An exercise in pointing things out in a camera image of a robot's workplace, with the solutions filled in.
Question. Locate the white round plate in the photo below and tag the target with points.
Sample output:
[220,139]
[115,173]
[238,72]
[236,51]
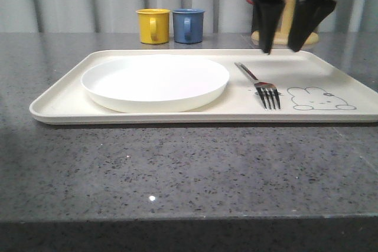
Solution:
[160,83]

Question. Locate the blue mug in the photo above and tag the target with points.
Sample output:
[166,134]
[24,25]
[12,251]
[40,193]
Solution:
[188,25]

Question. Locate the silver fork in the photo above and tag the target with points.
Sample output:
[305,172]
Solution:
[268,93]

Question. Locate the wooden mug tree stand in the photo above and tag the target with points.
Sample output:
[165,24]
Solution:
[284,26]

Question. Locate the yellow mug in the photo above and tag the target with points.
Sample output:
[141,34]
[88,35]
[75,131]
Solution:
[154,25]

